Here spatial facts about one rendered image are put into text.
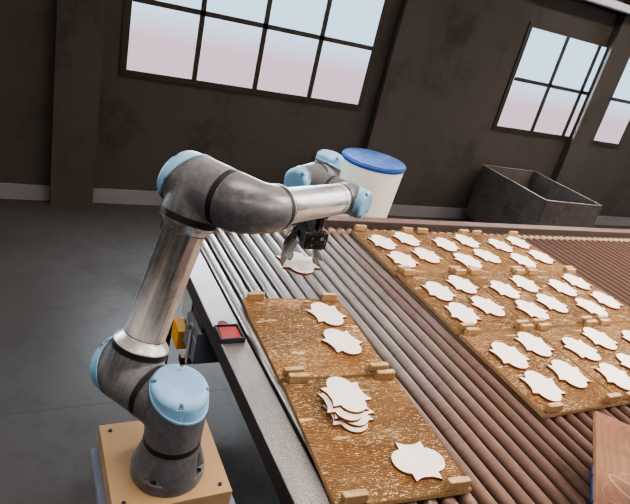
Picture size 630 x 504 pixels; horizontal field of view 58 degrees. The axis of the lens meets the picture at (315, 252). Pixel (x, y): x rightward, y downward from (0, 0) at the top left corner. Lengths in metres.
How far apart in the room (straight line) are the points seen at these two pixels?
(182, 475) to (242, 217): 0.53
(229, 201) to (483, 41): 5.02
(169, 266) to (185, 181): 0.17
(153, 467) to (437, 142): 5.05
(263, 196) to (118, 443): 0.64
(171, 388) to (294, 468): 0.38
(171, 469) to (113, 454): 0.16
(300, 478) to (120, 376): 0.46
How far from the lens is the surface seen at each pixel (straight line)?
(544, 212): 5.60
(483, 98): 6.10
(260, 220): 1.05
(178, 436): 1.17
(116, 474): 1.30
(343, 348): 1.73
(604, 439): 1.68
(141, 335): 1.19
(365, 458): 1.42
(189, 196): 1.09
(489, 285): 2.53
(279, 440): 1.42
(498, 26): 5.99
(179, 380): 1.16
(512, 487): 1.57
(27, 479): 2.55
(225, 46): 4.67
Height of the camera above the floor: 1.88
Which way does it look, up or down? 24 degrees down
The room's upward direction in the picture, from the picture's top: 14 degrees clockwise
